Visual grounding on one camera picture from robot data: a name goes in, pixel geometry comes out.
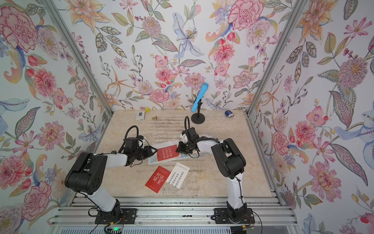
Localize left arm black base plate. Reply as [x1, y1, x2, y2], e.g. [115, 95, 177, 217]
[94, 208, 138, 224]

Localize white card black text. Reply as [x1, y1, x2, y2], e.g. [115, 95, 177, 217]
[166, 163, 190, 189]

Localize aluminium corner post right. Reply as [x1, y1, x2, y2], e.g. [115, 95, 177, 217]
[247, 0, 306, 118]

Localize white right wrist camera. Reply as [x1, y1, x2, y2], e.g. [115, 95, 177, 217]
[180, 132, 189, 143]

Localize red money card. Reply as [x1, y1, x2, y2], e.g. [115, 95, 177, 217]
[157, 144, 180, 161]

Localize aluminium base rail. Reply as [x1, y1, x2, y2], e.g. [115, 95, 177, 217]
[47, 193, 301, 234]

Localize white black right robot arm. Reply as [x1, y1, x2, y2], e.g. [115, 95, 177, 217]
[176, 116, 248, 223]

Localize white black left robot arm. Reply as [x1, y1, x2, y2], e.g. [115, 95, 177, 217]
[64, 125, 157, 222]

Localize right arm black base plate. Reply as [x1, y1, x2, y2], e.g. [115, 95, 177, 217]
[210, 208, 255, 225]

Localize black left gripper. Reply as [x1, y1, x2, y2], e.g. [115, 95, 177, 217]
[132, 145, 158, 162]

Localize small blue cylinder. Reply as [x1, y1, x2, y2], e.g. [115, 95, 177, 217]
[225, 110, 234, 118]

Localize white playing card box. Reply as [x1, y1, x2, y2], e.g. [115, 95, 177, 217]
[135, 111, 145, 121]

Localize aluminium corner post left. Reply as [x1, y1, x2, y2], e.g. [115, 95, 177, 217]
[41, 0, 114, 117]

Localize red card pink characters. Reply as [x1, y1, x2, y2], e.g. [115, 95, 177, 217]
[145, 166, 171, 194]

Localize aluminium corner post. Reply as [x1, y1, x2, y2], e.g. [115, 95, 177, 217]
[41, 0, 114, 117]
[247, 0, 306, 118]

